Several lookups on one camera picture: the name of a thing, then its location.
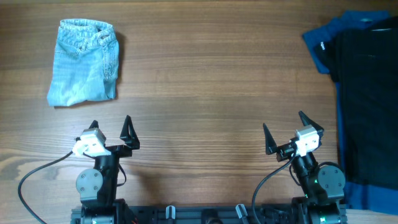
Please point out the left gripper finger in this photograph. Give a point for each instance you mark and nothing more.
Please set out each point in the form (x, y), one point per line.
(128, 134)
(94, 124)

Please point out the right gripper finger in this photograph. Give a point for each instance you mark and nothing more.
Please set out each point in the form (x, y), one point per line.
(307, 121)
(270, 144)

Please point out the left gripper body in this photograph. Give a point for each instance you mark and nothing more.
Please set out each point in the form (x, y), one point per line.
(120, 151)

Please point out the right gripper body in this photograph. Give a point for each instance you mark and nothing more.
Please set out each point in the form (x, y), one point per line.
(284, 152)

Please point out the black shorts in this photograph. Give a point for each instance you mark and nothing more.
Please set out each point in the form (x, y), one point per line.
(366, 67)

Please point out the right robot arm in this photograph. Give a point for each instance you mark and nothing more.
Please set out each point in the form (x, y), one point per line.
(322, 183)

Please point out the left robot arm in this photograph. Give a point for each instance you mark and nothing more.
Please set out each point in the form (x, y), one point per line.
(97, 186)

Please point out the folded light blue jeans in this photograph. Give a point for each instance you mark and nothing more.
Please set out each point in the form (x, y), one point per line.
(86, 63)

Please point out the blue polo shirt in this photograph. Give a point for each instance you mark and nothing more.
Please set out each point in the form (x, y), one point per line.
(357, 196)

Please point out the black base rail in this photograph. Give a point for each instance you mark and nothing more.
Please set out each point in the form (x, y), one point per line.
(214, 214)

